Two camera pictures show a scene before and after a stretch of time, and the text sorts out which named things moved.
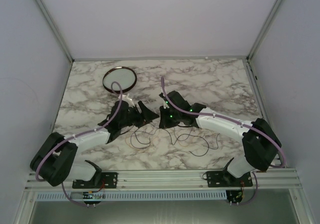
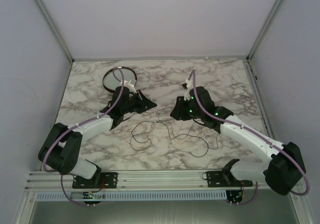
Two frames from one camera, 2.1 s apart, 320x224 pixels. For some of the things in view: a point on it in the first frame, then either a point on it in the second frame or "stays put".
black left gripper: x=147 y=116 to x=145 y=103
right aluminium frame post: x=262 y=32 stays put
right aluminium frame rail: x=261 y=103 stays put
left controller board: x=89 y=194 stays put
